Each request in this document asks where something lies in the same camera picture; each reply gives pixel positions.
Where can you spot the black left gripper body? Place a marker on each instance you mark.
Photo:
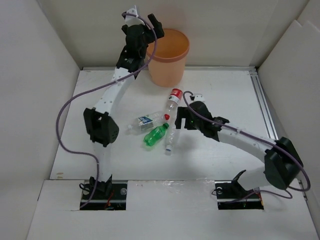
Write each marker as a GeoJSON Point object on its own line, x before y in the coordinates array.
{"type": "Point", "coordinates": [148, 37]}

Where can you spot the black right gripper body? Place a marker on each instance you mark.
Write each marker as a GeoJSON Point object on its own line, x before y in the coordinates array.
{"type": "Point", "coordinates": [198, 126]}

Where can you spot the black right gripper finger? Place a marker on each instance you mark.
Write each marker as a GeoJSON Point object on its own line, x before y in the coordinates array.
{"type": "Point", "coordinates": [180, 114]}
{"type": "Point", "coordinates": [189, 125]}

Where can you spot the red label clear bottle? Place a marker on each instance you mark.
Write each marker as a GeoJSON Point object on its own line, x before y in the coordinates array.
{"type": "Point", "coordinates": [172, 104]}

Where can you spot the clear crushed blue-cap bottle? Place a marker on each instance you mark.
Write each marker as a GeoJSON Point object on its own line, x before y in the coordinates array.
{"type": "Point", "coordinates": [171, 140]}

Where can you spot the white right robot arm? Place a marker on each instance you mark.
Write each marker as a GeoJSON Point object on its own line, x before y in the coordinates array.
{"type": "Point", "coordinates": [281, 162]}

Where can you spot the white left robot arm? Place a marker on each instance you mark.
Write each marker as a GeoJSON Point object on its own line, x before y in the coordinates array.
{"type": "Point", "coordinates": [100, 119]}

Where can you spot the orange plastic bin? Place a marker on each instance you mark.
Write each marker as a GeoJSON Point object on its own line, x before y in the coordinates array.
{"type": "Point", "coordinates": [168, 58]}

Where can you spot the blue white label bottle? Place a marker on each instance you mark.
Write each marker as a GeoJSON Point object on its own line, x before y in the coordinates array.
{"type": "Point", "coordinates": [146, 122]}

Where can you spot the green plastic bottle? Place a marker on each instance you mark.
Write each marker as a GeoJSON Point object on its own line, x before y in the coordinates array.
{"type": "Point", "coordinates": [155, 135]}

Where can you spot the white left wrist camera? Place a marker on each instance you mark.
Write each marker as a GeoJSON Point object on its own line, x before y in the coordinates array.
{"type": "Point", "coordinates": [130, 16]}

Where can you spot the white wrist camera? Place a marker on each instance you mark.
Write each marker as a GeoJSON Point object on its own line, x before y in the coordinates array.
{"type": "Point", "coordinates": [197, 97]}
{"type": "Point", "coordinates": [130, 16]}

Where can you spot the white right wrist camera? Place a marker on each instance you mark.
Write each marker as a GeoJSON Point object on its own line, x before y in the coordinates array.
{"type": "Point", "coordinates": [197, 97]}

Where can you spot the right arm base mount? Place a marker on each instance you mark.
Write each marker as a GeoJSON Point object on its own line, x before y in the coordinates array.
{"type": "Point", "coordinates": [231, 195]}

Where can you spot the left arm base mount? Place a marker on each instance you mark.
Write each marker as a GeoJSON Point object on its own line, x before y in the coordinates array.
{"type": "Point", "coordinates": [108, 196]}

